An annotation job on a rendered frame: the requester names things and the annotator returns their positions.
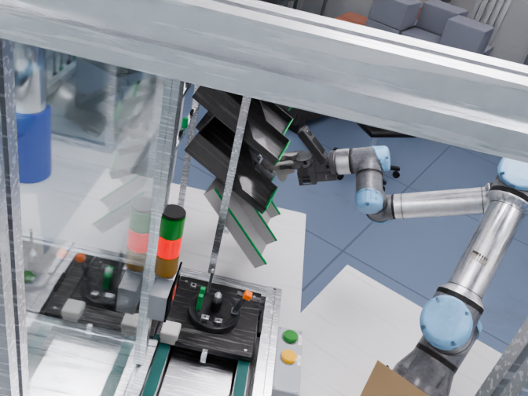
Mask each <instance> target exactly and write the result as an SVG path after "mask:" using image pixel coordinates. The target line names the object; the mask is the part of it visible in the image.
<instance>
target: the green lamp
mask: <svg viewBox="0 0 528 396"><path fill-rule="evenodd" d="M184 226H185V217H184V218H183V219H181V220H177V221H172V220H169V219H166V218H164V217H163V216H161V222H160V228H159V236H160V237H162V238H163V239H165V240H178V239H180V238H181V237H182V236H183V231H184Z"/></svg>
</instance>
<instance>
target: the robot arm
mask: <svg viewBox="0 0 528 396"><path fill-rule="evenodd" d="M298 136H299V138H300V139H301V140H302V142H303V143H304V145H305V146H306V147H307V148H308V149H309V151H294V152H287V153H284V154H283V156H282V157H281V159H280V162H278V163H277V164H276V165H275V166H274V165H273V164H271V163H269V164H268V165H266V166H265V169H267V170H274V171H275V173H276V175H277V177H278V179H279V180H280V181H282V182H283V181H285V180H286V178H287V176H288V174H291V173H294V172H295V169H297V175H298V179H299V185H316V184H317V182H326V181H337V177H338V176H339V175H340V174H356V195H355V202H356V208H357V210H358V211H360V212H361V213H364V214H366V215H367V217H368V218H369V219H370V220H371V221H372V222H374V223H375V224H378V225H382V224H385V223H387V222H389V221H390V220H391V219H403V218H427V217H440V216H453V215H477V214H484V215H483V216H482V218H481V220H480V222H479V224H478V226H477V228H476V230H475V232H474V234H473V235H472V237H471V239H470V241H469V243H468V245H467V247H466V249H465V251H464V253H463V254H462V256H461V258H460V261H459V262H458V264H457V266H456V268H455V270H454V271H453V274H452V276H451V277H450V279H449V282H448V283H447V284H443V285H439V286H438V288H437V290H436V292H435V294H434V296H433V298H432V299H431V300H429V301H428V302H427V303H426V304H425V305H424V307H423V309H422V311H421V314H420V329H421V332H422V333H423V335H422V337H421V338H420V340H419V342H418V343H417V345H416V346H415V348H414V349H413V350H412V351H411V352H410V353H409V354H407V355H406V356H405V357H404V358H402V359H401V360H400V361H399V362H398V363H397V364H396V365H395V366H394V368H393V369H392V370H393V371H394V372H396V373H397V374H398V375H400V376H401V377H403V378H404V379H406V380H407V381H409V382H410V383H411V384H413V385H414V386H415V387H417V388H419V389H420V390H422V391H423V392H424V393H425V394H427V395H429V396H449V393H450V390H451V386H452V382H453V377H454V375H455V374H456V372H457V370H458V368H459V367H460V366H461V364H462V362H463V361H464V359H465V358H466V356H467V355H468V352H469V351H470V349H471V348H472V346H473V345H474V343H475V341H476V340H477V339H478V338H479V336H480V333H481V331H482V324H481V322H480V320H479V319H480V317H481V316H482V313H483V311H484V307H483V304H482V297H483V296H484V294H485V292H486V290H487V288H488V287H489V285H490V282H491V280H492V279H493V276H494V274H495V273H496V271H497V268H498V266H499V265H500V263H501V260H502V258H503V257H504V254H505V252H506V251H507V249H508V247H509V245H510V243H511V242H512V239H513V237H514V235H515V233H516V231H517V229H518V227H519V225H520V223H521V221H522V220H523V217H526V216H528V163H524V162H521V161H517V160H513V159H508V158H504V157H503V159H502V160H501V161H500V163H499V165H498V167H497V176H496V178H495V180H494V182H491V183H488V184H487V185H486V186H484V187H478V188H468V189H449V190H439V191H429V192H411V193H400V194H390V195H385V192H384V191H383V172H385V171H389V170H390V168H391V158H390V152H389V148H388V147H387V146H373V145H372V146H369V147H360V148H344V149H337V150H333V151H330V153H329V157H328V153H327V152H326V150H325V149H324V147H323V146H322V145H321V143H320V142H319V141H318V140H317V139H316V137H315V136H314V134H313V133H312V132H311V131H310V129H309V128H308V126H303V127H302V128H301V129H300V130H299V132H298ZM307 182H309V183H308V184H303V183H307Z"/></svg>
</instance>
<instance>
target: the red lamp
mask: <svg viewBox="0 0 528 396"><path fill-rule="evenodd" d="M181 245H182V237H181V238H180V239H178V240H165V239H163V238H162V237H161V236H159V239H158V246H157V252H156V254H157V255H158V256H159V257H160V258H162V259H169V260H170V259H176V258H177V257H178V256H179V255H180V250H181Z"/></svg>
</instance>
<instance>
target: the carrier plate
mask: <svg viewBox="0 0 528 396"><path fill-rule="evenodd" d="M192 282H193V283H196V289H191V288H190V285H191V283H192ZM208 284H209V282H208V281H204V280H198V279H194V278H191V277H184V276H181V277H180V280H179V285H178V289H177V291H176V294H175V297H174V301H173V302H172V305H171V308H170V312H169V314H168V317H167V321H173V322H177V323H180V324H181V330H180V333H179V336H178V340H177V341H176V342H175V344H174V345H171V346H176V347H182V348H185V349H190V350H196V351H199V352H202V350H203V349H206V350H208V352H207V353H208V354H213V355H218V356H221V357H224V358H231V359H235V360H238V361H245V362H249V363H251V359H252V354H253V349H254V343H255V333H256V328H257V323H258V317H259V307H260V302H261V296H262V294H260V293H257V292H253V291H251V292H252V297H251V299H250V300H249V301H246V303H245V304H244V305H243V306H242V307H241V308H240V320H239V322H238V324H237V326H236V327H235V328H234V329H233V330H231V331H229V332H226V333H222V334H211V333H208V332H204V331H202V330H200V329H198V328H197V327H196V326H195V325H194V324H193V323H192V322H191V321H190V319H189V304H190V302H191V300H192V299H193V297H195V296H196V295H198V294H199V293H200V289H201V287H205V291H206V292H207V288H208ZM210 291H217V292H223V293H226V294H227V295H230V296H231V297H233V298H234V299H235V300H236V301H237V302H239V301H240V299H241V297H240V296H238V295H237V292H238V291H240V292H243V293H244V292H245V291H246V290H243V289H239V288H233V287H229V286H225V285H221V284H216V283H211V290H210Z"/></svg>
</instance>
